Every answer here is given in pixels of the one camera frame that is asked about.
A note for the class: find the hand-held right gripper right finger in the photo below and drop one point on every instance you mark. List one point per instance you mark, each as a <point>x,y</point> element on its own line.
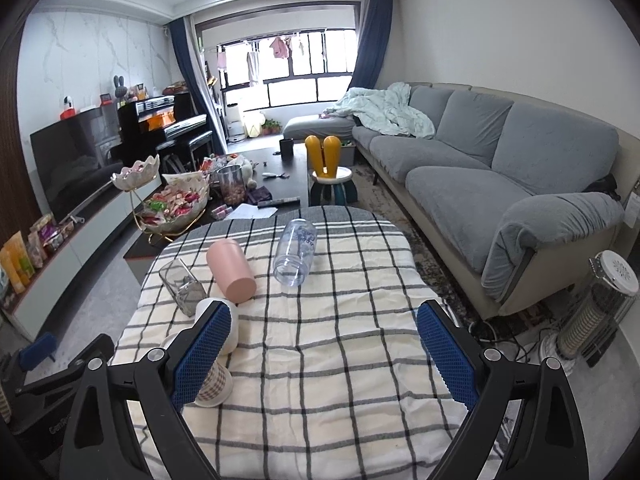
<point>447,355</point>

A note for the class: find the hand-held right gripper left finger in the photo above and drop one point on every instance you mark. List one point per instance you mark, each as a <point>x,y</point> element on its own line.
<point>197,355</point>

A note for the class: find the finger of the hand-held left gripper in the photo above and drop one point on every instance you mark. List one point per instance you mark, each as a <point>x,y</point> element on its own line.
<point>85,357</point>
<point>37,349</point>

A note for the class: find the white cup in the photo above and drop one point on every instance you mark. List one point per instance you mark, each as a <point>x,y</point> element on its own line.
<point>171,341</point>
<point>228,332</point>

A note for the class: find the plaid paper cup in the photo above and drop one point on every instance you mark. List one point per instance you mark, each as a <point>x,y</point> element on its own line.
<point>216,385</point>

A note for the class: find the square glass cup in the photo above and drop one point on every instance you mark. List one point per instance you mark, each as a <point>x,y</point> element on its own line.
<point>181,286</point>

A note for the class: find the pink cup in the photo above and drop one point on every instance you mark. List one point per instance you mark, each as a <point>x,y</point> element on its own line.
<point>231,270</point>

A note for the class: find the clear plastic cup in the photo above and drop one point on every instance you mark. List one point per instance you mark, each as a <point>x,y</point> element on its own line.
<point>296,255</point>

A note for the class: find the yellow snack packet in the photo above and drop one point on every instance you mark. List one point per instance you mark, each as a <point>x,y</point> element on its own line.
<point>16,262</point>

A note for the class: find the purple snack packet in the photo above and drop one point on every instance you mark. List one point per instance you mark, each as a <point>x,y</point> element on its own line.
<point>46,232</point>

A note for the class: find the checked tablecloth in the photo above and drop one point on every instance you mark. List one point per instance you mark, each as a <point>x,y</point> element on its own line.
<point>325,335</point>

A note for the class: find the white television cabinet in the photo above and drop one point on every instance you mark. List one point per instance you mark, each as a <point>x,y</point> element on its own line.
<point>95,232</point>

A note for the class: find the white electric heater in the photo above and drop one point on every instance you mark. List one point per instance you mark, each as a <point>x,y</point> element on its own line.
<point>585,320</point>

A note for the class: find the white tiered snack stand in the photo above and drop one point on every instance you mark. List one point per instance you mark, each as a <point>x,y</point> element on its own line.
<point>177,205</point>

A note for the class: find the white paper sheet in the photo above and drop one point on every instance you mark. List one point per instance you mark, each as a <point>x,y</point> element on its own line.
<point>250,211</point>

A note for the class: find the black remote control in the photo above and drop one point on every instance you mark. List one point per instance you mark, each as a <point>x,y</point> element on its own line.
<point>277,203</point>

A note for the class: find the clear snack jar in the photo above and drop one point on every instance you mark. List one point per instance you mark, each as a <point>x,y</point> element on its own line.
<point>231,185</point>

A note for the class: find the grey sofa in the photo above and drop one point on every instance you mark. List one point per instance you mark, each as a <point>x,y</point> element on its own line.
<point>450,180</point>

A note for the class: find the black television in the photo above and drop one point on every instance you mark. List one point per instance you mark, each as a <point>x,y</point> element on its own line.
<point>70,160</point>

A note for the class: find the dark coffee table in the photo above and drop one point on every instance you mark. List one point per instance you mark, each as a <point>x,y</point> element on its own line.
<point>280,180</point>

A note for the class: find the black piano bench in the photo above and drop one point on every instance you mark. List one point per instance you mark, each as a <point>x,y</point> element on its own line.
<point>192,144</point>

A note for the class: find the black mug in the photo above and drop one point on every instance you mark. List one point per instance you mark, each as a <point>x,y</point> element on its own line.
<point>286,149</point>

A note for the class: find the black piano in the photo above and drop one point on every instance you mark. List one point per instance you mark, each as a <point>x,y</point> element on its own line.
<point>185,125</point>

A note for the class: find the black bag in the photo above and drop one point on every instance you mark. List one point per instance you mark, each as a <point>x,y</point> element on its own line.
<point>605,186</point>

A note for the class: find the yellow rabbit-ear stool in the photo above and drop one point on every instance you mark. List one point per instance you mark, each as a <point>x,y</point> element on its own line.
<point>330,156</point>

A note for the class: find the white air purifier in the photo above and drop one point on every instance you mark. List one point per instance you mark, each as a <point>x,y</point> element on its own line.
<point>235,121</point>

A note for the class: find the potted plant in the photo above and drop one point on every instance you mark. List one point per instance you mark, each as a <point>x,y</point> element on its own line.
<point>271,125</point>

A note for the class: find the light blue blanket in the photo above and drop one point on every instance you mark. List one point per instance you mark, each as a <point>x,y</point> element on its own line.
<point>385,110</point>

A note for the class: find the grey rabbit figurine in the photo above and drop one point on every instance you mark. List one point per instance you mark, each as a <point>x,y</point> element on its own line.
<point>119,86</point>

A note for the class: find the blue curtain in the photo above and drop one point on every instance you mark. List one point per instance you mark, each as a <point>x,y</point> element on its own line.
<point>190,75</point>
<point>372,40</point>

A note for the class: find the black framed window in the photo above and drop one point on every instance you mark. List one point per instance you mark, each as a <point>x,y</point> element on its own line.
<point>295,87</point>

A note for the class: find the white hanging garment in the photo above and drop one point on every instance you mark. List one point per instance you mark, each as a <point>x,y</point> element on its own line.
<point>253,67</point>

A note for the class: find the pink hanging garment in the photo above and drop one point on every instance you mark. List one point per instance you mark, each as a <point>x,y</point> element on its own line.
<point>280,47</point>

